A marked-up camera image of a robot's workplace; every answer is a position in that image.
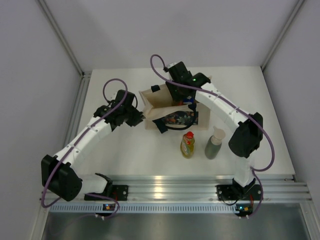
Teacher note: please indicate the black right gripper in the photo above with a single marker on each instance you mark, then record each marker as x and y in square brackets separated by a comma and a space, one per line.
[177, 97]

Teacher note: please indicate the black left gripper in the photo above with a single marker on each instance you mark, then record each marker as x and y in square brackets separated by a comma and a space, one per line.
[137, 118]

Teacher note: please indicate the beige canvas tote bag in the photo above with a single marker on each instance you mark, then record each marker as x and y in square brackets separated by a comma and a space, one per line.
[159, 112]

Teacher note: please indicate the blue pump bottle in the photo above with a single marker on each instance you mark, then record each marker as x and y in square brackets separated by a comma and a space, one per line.
[188, 101]

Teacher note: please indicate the green pump bottle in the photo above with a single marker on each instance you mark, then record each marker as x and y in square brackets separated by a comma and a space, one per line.
[214, 143]

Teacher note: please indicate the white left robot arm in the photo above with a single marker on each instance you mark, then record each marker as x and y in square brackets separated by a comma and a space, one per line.
[59, 172]

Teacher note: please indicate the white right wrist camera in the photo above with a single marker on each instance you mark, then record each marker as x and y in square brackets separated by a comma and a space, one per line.
[171, 65]

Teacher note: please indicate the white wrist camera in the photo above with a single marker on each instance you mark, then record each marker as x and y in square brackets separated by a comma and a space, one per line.
[171, 65]
[111, 97]

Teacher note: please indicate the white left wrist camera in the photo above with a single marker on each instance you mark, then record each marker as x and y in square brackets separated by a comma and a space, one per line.
[111, 97]

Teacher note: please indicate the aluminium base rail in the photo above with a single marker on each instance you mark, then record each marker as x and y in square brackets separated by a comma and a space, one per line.
[206, 189]

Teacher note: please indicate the white slotted cable duct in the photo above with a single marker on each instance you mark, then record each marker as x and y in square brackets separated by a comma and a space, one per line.
[127, 208]

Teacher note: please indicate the right aluminium frame post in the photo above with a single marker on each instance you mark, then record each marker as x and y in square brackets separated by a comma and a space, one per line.
[289, 21]

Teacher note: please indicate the aluminium frame post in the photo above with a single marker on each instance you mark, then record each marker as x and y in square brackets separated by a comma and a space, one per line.
[289, 21]
[44, 7]

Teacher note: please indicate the left aluminium frame post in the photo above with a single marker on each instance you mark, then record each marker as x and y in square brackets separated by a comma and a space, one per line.
[44, 7]

